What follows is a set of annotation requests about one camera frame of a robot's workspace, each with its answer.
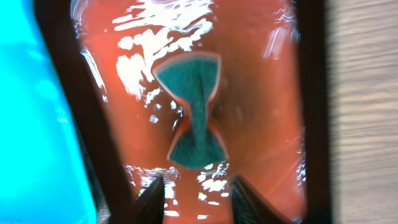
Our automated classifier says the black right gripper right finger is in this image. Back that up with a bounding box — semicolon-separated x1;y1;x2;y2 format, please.
232;176;292;224

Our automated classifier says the black tray red inside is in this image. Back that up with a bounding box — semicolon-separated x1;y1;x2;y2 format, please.
33;0;331;223

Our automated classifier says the green pink sponge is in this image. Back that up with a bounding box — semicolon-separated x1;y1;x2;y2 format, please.
154;51;228;169

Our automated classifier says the teal plastic tray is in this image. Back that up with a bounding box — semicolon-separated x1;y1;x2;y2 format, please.
1;0;97;224

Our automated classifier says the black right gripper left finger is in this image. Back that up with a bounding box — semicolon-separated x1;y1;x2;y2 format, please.
132;175;165;224

